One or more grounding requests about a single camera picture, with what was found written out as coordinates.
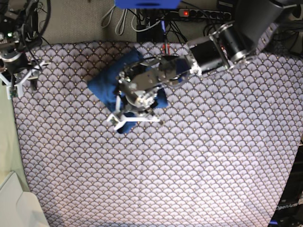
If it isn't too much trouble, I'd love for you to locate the blue box at top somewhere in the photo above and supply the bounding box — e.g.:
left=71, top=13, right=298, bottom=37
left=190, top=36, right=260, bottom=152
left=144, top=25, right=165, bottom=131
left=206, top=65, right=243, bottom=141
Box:
left=115, top=0, right=181, bottom=9

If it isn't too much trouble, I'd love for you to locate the white plastic bin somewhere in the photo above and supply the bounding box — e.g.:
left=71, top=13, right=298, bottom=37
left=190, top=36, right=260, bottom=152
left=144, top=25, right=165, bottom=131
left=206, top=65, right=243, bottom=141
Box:
left=0, top=171, right=49, bottom=227

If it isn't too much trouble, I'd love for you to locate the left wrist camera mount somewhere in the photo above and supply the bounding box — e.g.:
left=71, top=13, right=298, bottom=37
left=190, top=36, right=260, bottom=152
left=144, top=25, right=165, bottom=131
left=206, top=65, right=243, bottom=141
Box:
left=107, top=96, right=161, bottom=131

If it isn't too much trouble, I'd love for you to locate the blue-handled clamp centre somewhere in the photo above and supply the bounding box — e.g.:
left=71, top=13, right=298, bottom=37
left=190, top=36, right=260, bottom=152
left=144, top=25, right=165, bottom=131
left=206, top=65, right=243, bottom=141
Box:
left=160, top=20, right=170, bottom=55

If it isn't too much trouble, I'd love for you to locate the fan-patterned tablecloth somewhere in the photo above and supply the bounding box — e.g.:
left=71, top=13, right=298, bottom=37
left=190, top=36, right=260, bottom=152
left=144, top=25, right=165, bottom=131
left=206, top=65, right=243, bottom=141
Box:
left=13, top=42, right=303, bottom=227

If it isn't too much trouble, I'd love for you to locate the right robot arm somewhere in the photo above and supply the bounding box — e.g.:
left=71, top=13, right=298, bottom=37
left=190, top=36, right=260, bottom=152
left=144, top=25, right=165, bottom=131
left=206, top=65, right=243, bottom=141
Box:
left=0, top=0, right=52, bottom=75

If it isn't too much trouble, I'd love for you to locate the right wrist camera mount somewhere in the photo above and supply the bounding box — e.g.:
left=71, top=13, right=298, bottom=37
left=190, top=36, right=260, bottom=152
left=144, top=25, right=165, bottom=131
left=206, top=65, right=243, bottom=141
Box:
left=0, top=61, right=50, bottom=100

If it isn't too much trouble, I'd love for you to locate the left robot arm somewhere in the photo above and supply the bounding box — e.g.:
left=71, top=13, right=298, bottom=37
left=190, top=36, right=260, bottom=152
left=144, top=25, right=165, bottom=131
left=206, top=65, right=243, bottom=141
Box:
left=116, top=0, right=300, bottom=117

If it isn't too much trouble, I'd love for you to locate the black power strip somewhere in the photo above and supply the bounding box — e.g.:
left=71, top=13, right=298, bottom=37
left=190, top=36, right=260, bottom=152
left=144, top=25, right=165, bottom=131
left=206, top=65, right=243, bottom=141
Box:
left=178, top=9, right=232, bottom=21

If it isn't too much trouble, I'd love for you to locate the black OpenArm base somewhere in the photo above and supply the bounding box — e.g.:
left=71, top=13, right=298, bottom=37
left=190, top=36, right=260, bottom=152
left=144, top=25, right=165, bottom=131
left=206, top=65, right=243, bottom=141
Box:
left=269, top=144, right=303, bottom=227

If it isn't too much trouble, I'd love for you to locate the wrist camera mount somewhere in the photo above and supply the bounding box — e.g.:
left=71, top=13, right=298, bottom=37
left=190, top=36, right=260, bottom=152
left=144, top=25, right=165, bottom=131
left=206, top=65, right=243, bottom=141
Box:
left=107, top=96, right=161, bottom=131
left=0, top=61, right=50, bottom=100

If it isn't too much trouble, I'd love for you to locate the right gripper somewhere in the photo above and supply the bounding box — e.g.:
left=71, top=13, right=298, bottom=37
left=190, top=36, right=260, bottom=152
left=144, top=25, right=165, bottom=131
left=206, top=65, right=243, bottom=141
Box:
left=0, top=51, right=30, bottom=74

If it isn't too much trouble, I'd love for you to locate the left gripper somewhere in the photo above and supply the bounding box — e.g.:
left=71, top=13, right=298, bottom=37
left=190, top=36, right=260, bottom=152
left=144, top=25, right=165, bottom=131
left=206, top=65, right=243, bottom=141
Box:
left=118, top=70, right=166, bottom=116

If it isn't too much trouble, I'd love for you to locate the blue long-sleeve T-shirt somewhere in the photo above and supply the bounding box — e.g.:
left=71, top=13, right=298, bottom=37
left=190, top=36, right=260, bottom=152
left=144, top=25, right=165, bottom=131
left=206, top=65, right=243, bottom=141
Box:
left=87, top=48, right=187, bottom=135

